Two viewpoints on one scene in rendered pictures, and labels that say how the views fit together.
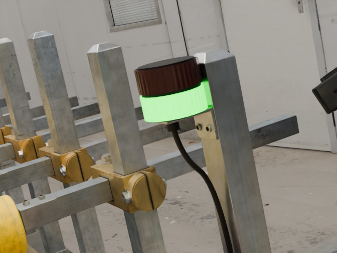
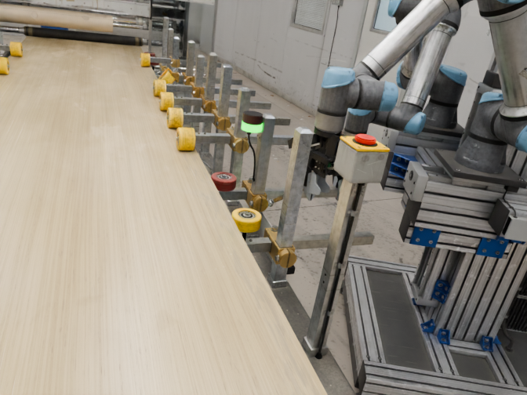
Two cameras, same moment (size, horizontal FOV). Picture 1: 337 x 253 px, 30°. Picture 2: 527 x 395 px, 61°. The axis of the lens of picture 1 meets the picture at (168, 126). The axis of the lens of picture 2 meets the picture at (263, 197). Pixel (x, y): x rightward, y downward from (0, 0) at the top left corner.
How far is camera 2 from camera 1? 0.75 m
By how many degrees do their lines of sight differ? 15
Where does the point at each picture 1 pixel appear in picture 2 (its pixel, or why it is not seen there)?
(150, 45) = (310, 45)
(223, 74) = (269, 123)
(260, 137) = not seen: hidden behind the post
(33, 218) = (199, 139)
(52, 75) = (227, 84)
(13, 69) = (213, 68)
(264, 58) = not seen: hidden behind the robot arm
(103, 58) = (243, 93)
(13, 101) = (208, 82)
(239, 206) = (260, 163)
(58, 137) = (220, 110)
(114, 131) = (238, 121)
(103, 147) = not seen: hidden behind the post
